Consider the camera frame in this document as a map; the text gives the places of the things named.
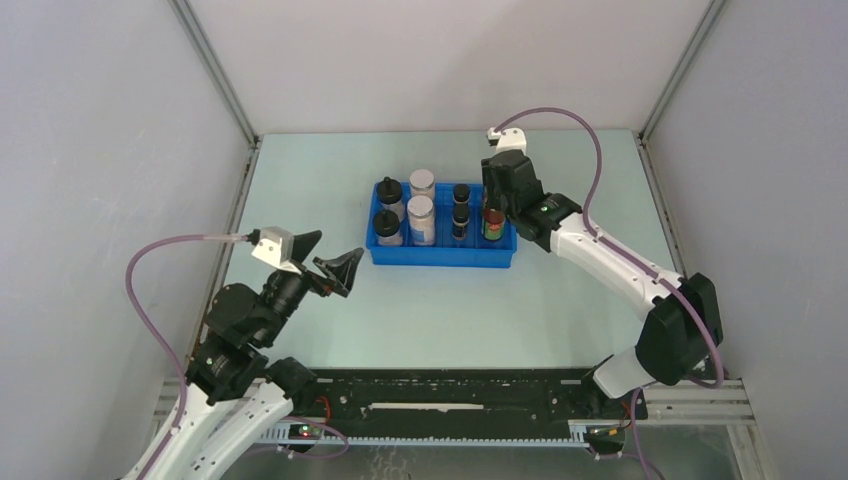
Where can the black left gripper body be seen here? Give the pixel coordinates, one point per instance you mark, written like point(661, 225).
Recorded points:
point(287, 291)

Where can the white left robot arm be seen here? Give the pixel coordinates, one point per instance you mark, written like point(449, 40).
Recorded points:
point(229, 392)

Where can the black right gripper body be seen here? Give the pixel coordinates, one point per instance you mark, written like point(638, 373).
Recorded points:
point(511, 210)

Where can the small black-cap spice jar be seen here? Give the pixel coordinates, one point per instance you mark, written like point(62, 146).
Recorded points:
point(460, 220)
point(461, 194)

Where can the black-lid jar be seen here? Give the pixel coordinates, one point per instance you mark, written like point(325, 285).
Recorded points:
point(387, 229)
point(390, 197)

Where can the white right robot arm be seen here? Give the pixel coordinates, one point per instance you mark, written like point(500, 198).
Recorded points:
point(681, 324)

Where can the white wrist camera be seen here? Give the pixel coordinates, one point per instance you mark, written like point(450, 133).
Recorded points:
point(274, 247)
point(507, 139)

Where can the silver-lid blue-label jar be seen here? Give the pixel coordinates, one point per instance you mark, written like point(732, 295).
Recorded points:
point(421, 220)
point(422, 183)

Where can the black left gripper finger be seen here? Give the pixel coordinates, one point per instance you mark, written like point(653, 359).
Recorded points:
point(337, 274)
point(302, 246)

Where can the blue divided plastic bin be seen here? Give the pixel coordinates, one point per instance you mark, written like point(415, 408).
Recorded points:
point(472, 251)

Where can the red sauce bottle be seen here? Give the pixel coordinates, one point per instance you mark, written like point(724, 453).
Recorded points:
point(493, 224)

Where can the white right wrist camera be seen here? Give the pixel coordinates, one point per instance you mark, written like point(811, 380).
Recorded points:
point(507, 139)

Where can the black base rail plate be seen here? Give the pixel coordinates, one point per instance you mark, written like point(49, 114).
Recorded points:
point(541, 404)

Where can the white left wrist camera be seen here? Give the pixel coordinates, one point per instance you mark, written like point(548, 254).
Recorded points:
point(274, 247)

